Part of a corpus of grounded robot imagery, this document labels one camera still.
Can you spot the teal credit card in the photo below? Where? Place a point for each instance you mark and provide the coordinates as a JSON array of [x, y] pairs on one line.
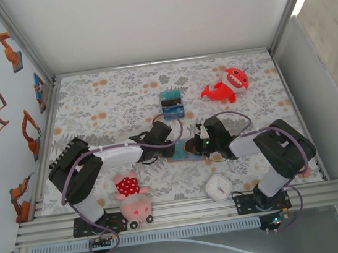
[[170, 95], [180, 151]]

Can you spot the blue credit card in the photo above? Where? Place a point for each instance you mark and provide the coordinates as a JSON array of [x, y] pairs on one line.
[[196, 157], [173, 111]]

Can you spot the blue and black box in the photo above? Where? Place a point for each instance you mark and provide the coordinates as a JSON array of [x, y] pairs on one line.
[[171, 102]]

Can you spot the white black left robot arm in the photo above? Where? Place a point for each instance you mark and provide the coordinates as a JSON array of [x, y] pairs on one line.
[[113, 154]]

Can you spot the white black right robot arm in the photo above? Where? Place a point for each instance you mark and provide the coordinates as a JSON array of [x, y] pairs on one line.
[[246, 144]]

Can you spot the white square clock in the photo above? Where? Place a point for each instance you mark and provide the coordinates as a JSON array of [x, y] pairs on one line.
[[218, 187]]

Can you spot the red shark plush toy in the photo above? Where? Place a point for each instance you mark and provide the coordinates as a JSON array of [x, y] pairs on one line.
[[232, 84]]

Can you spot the pink pig plush toy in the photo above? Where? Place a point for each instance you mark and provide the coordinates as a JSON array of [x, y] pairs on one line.
[[134, 206]]

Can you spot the floral patterned table mat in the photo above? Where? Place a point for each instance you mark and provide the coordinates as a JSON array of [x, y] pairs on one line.
[[105, 94]]

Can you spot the small pink donut toy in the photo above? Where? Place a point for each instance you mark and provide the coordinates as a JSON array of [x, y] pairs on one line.
[[306, 172]]

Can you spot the black white striped sock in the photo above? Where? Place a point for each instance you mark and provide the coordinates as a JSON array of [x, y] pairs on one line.
[[59, 158]]

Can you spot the white plastic tube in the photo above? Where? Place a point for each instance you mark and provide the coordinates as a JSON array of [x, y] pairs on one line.
[[222, 245]]

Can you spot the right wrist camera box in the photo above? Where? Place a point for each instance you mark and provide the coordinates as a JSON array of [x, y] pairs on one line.
[[203, 133]]

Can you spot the wide aluminium frame beam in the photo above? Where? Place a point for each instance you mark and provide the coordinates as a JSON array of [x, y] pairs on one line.
[[183, 212]]

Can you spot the aluminium frame profile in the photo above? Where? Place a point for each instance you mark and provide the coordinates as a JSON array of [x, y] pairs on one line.
[[49, 123], [160, 62]]

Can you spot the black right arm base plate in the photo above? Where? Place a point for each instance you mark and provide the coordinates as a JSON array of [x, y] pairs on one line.
[[243, 205]]

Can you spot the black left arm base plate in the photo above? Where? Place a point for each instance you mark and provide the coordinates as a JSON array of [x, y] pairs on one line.
[[80, 230]]

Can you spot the blue orange machine wall sticker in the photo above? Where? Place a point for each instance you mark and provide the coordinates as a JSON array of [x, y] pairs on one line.
[[39, 90]]

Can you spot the aluminium frame post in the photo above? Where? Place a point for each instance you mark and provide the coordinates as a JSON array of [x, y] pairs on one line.
[[289, 7], [22, 43]]

